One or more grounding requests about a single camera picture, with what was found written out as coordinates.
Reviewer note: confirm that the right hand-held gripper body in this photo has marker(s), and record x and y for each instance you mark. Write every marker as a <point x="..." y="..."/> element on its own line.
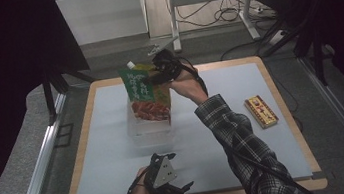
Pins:
<point x="167" y="65"/>

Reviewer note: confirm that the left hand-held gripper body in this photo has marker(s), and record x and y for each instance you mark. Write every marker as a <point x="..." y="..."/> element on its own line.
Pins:
<point x="164" y="173"/>

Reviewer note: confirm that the green and red snack packet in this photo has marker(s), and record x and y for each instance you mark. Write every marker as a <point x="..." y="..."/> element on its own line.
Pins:
<point x="140" y="87"/>

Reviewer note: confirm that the clear plastic container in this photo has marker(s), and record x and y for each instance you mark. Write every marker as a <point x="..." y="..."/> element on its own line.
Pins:
<point x="149" y="133"/>

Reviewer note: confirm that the person's right hand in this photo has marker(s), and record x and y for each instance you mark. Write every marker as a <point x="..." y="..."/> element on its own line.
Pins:
<point x="190" y="87"/>

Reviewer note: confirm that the light grey table mat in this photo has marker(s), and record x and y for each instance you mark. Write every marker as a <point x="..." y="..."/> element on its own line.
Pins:
<point x="112" y="145"/>

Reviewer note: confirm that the white panel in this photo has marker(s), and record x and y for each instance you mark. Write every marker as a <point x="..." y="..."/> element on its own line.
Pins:
<point x="100" y="17"/>

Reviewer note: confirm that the small red and gold box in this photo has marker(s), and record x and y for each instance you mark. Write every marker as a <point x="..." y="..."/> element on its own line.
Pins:
<point x="261" y="111"/>

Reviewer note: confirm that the black stand legs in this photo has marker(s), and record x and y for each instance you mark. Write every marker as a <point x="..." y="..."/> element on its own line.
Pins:
<point x="317" y="54"/>
<point x="49" y="96"/>

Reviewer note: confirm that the white power strip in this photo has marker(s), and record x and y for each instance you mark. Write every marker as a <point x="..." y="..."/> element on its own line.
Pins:
<point x="277" y="37"/>

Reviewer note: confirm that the black square floor bracket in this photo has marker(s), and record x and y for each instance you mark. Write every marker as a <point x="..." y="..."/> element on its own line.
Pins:
<point x="64" y="135"/>

